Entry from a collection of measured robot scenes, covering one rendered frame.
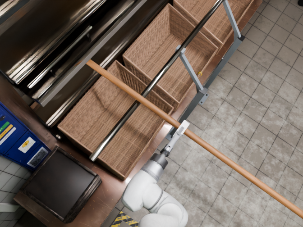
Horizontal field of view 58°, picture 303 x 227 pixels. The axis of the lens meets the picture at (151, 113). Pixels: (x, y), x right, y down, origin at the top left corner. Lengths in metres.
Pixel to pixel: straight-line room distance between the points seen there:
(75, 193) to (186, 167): 1.22
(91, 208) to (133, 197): 0.69
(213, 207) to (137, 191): 1.44
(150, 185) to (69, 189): 0.52
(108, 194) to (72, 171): 0.36
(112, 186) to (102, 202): 0.12
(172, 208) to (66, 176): 0.63
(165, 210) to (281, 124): 2.02
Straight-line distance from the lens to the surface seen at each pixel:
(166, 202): 1.14
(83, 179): 1.50
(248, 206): 2.61
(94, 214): 1.78
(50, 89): 1.03
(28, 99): 1.33
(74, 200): 1.50
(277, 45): 3.36
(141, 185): 1.12
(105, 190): 1.78
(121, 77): 1.88
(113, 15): 1.22
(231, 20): 1.85
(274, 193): 1.34
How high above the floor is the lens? 2.35
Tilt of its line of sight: 69 degrees down
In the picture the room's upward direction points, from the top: 19 degrees clockwise
